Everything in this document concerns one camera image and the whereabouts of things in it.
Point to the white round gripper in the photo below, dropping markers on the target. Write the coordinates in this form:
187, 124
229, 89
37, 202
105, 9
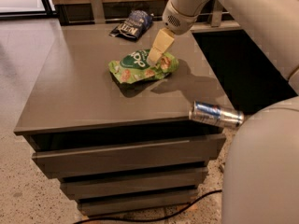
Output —
177, 19

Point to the green rice chip bag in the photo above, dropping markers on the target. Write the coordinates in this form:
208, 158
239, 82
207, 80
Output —
134, 67

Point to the blue silver redbull can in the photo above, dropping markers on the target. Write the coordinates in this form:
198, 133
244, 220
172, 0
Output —
216, 115

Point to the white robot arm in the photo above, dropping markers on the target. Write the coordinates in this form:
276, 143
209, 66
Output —
261, 171

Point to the dark blue chip bag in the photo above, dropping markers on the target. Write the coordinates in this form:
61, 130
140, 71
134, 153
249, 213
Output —
134, 26

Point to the grey drawer cabinet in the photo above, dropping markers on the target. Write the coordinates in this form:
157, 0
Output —
77, 103

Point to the middle grey drawer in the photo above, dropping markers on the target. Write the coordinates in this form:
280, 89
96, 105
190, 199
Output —
128, 184

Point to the grey drawer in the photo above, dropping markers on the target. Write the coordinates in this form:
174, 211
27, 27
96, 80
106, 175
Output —
138, 202
128, 184
102, 160

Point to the top grey drawer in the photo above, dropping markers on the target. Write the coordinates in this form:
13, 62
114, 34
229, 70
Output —
102, 160

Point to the bottom grey drawer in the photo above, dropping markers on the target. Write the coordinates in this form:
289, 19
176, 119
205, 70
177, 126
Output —
138, 202

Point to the right metal bracket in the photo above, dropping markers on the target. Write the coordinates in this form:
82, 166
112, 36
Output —
216, 14

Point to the metal bracket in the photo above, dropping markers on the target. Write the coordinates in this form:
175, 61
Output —
98, 11
216, 14

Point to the left metal bracket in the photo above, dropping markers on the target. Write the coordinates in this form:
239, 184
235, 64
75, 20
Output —
98, 11

